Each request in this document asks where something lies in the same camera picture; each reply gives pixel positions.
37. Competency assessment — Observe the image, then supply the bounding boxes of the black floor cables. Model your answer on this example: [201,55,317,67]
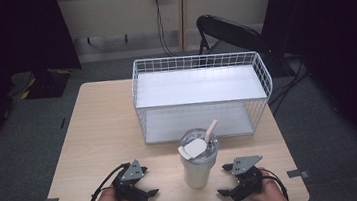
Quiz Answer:
[262,52,316,116]

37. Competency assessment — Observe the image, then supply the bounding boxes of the white tumbler cup with lid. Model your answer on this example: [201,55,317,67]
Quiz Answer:
[175,126,224,192]

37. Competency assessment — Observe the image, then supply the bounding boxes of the black power cable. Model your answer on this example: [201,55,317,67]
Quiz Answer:
[153,0,177,59]

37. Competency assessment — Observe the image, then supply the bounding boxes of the black folding chair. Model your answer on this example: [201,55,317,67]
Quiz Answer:
[194,7,277,76]

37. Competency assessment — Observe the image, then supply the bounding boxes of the beige drinking straw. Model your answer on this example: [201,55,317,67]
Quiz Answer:
[202,119,221,145]

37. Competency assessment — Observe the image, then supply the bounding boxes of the white wire shelf rack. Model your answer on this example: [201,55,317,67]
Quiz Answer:
[127,45,279,148]

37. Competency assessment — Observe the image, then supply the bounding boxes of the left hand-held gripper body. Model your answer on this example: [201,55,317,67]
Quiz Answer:
[110,158,148,201]

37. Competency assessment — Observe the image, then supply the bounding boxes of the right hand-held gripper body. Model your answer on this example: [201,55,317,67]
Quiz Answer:
[230,154,268,198]

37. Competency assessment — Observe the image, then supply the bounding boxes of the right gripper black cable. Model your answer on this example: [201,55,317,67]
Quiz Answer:
[259,165,291,201]

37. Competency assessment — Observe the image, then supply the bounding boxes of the person's right hand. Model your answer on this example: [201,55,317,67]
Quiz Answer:
[247,165,287,201]

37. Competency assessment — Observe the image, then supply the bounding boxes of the black curtain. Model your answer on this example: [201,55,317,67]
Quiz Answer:
[256,0,357,184]
[0,0,92,167]

